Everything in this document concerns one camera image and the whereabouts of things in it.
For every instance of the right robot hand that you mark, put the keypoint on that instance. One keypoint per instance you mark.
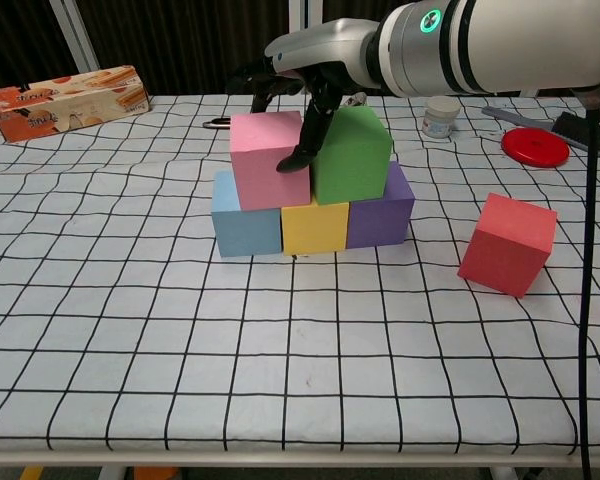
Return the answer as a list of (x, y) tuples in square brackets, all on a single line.
[(325, 50)]

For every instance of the green foam cube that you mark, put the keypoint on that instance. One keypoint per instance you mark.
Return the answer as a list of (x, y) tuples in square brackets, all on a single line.
[(355, 160)]

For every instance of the pink foam cube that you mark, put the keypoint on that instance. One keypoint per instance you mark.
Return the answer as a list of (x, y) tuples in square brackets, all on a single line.
[(265, 165)]

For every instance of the purple foam cube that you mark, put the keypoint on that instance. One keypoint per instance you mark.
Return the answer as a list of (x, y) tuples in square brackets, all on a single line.
[(380, 222)]

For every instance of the blue foam cube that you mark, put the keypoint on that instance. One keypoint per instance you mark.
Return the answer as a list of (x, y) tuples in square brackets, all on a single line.
[(245, 232)]

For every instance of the red foam cube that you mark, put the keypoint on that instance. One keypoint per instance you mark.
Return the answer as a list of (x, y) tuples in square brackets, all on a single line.
[(505, 245)]

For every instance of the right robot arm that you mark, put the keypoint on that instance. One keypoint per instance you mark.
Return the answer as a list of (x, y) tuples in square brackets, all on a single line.
[(480, 45)]

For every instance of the yellow foam cube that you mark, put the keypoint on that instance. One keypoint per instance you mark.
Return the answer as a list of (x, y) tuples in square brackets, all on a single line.
[(314, 230)]

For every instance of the black pleated curtain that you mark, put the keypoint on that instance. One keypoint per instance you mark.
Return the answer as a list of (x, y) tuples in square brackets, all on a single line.
[(350, 10), (190, 40), (15, 35)]

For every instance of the steel ladle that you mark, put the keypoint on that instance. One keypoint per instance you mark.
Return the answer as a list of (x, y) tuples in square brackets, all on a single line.
[(217, 123)]

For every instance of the small white jar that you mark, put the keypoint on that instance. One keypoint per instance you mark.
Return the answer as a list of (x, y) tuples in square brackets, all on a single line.
[(440, 120)]

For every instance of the red round plastic lid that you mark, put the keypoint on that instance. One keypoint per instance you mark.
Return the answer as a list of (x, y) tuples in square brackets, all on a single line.
[(535, 147)]

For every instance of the grey brush with black bristles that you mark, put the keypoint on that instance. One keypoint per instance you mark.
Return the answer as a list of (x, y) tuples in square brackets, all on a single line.
[(570, 127)]

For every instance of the orange biscuit box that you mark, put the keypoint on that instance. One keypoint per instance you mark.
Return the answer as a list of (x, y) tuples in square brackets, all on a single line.
[(55, 110)]

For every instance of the white black-grid tablecloth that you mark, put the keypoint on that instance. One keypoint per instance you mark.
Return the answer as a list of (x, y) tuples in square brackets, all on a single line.
[(300, 350)]

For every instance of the orange object under table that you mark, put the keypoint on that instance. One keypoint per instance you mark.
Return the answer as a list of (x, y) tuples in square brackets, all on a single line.
[(155, 474)]

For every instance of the white table leg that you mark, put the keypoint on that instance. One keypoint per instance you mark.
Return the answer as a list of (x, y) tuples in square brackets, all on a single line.
[(112, 474), (504, 474)]

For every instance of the yellow object under table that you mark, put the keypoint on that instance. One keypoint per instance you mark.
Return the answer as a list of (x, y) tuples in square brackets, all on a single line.
[(31, 474)]

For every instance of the grey table edge rail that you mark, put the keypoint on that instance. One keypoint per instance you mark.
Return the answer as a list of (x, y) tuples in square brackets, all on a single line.
[(300, 457)]

